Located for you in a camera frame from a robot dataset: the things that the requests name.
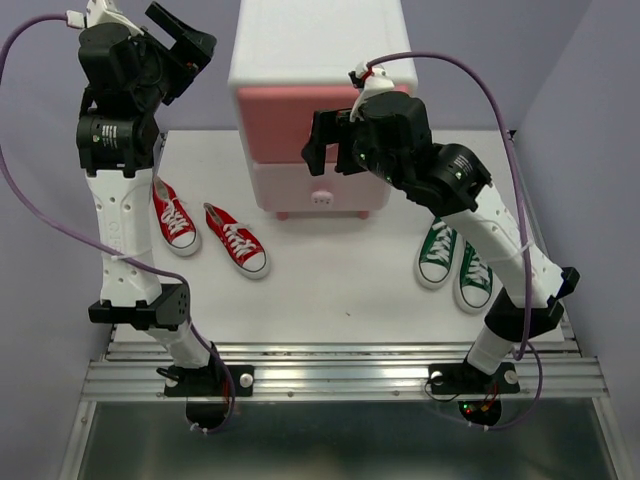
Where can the white shoe cabinet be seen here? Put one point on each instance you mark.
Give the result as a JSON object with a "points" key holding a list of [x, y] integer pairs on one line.
{"points": [[281, 43]]}

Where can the aluminium mounting rail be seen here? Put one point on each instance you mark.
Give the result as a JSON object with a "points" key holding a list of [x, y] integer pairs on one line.
{"points": [[335, 372]]}

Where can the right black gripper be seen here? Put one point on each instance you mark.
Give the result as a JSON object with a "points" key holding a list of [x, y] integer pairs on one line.
{"points": [[328, 128]]}

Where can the light pink lower drawer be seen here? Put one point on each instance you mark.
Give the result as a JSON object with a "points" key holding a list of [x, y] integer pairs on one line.
{"points": [[289, 188]]}

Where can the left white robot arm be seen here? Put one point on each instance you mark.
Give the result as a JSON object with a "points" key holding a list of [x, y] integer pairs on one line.
{"points": [[116, 151]]}

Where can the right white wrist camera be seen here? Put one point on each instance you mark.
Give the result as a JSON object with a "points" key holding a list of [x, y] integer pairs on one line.
{"points": [[369, 81]]}

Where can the green sneaker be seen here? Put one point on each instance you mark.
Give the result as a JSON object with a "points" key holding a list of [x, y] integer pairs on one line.
{"points": [[473, 286], [434, 259]]}

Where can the red sneaker near cabinet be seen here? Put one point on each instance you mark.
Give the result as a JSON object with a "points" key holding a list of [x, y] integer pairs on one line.
{"points": [[243, 247]]}

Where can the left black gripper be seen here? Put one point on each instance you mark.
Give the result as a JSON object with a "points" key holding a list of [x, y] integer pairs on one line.
{"points": [[192, 51]]}

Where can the red sneaker far left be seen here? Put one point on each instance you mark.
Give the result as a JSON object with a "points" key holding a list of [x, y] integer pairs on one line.
{"points": [[176, 226]]}

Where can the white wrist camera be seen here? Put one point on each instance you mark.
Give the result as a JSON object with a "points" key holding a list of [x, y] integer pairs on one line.
{"points": [[98, 12], [369, 81]]}

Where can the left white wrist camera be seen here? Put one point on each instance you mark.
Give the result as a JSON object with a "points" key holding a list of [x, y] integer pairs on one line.
{"points": [[98, 12]]}

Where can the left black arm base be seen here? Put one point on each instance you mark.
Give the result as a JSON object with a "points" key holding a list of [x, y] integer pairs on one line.
{"points": [[210, 392]]}

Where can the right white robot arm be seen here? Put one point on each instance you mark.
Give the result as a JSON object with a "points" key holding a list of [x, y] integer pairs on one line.
{"points": [[453, 184]]}

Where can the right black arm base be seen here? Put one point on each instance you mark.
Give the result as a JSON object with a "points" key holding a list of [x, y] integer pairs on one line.
{"points": [[477, 394]]}

